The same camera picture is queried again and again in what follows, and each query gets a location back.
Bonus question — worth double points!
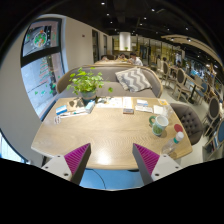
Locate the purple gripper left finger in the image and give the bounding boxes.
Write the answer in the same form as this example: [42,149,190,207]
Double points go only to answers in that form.
[41,142,92,185]

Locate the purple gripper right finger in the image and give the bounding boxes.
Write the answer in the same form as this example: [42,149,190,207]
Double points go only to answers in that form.
[132,143,184,186]

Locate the clear plastic water bottle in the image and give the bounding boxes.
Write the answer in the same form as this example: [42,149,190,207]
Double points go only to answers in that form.
[162,132,184,155]

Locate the green and white mug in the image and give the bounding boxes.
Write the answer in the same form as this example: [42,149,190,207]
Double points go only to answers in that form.
[149,115,169,136]

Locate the red round coaster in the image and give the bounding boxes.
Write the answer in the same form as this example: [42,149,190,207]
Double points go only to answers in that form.
[174,124,183,132]

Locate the wooden table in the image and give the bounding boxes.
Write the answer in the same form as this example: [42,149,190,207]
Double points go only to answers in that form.
[30,96,194,171]

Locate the blue tissue pack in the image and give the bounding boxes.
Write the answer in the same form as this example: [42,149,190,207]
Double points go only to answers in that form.
[56,105,67,115]

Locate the small brown book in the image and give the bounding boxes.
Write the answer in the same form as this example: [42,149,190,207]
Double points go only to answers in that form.
[123,108,134,114]

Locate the clear drinking glass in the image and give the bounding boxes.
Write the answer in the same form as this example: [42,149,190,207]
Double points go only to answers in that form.
[163,105,173,119]

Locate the white leaflet stack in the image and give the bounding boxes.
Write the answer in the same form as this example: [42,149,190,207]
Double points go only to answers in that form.
[135,99,153,113]

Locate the dark tufted armchair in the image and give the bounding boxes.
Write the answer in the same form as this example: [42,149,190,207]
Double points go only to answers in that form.
[171,103,203,145]

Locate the white papers on table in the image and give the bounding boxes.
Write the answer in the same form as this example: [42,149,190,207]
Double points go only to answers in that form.
[96,97,133,109]

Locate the blue cushioned chair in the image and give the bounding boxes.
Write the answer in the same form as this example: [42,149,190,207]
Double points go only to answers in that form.
[202,118,224,161]

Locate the potted green plant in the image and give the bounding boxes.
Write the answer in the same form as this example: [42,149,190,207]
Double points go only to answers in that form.
[66,67,104,103]

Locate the grey curved sofa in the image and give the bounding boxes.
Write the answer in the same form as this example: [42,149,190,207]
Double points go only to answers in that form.
[57,63,163,98]

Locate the grey zigzag cushion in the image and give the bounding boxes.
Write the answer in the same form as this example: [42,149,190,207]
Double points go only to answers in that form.
[115,68,152,92]

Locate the wooden dining chair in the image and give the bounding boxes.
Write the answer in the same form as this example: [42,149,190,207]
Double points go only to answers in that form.
[173,68,191,99]

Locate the person in white shirt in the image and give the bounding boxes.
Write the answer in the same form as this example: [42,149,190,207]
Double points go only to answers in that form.
[129,52,143,66]

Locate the large window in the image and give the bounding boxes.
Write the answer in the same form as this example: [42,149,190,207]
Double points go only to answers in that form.
[21,18,64,119]

